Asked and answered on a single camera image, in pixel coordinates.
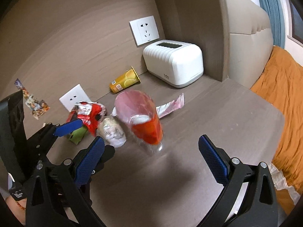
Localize pink white toothpaste tube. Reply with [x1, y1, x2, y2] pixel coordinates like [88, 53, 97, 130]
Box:
[111, 90, 184, 124]

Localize person's left hand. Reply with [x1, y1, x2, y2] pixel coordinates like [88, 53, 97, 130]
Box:
[1, 188, 26, 225]

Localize blue curtain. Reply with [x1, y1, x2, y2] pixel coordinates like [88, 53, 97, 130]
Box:
[259, 0, 286, 49]

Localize beige padded headboard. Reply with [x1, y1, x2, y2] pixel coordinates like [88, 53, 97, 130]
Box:
[226, 0, 273, 89]

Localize crumpled silver foil wrapper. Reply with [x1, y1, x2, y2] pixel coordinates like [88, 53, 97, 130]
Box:
[97, 116, 126, 148]

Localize white lace bed skirt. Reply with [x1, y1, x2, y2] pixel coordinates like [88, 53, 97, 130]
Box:
[268, 163, 300, 205]

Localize orange bed cover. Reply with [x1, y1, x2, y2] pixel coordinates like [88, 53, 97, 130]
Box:
[251, 46, 302, 215]

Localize upper white wall socket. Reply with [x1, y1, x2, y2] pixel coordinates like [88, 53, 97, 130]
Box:
[129, 16, 159, 46]

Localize red cigarette box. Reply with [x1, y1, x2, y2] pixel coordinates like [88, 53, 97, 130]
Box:
[66, 105, 79, 123]

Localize clear cup with red label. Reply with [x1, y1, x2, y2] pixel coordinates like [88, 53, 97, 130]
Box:
[114, 90, 163, 154]

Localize green flat pack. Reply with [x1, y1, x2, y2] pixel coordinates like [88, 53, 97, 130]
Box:
[67, 126, 87, 145]

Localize colourful wall stickers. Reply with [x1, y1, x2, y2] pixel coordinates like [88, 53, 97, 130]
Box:
[14, 79, 50, 119]

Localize yellow paper cup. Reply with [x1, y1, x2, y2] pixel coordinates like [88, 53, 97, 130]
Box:
[109, 67, 141, 93]

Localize dark framed window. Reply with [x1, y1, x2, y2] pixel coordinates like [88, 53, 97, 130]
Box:
[288, 0, 303, 44]

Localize white wall socket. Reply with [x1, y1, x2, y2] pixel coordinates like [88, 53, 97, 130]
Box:
[59, 84, 91, 112]
[129, 16, 159, 46]

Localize red snack wrapper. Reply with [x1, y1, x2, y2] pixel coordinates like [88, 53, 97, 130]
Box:
[75, 101, 107, 136]

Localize lower white wall socket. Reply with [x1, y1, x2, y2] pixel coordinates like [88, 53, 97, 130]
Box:
[59, 84, 91, 112]

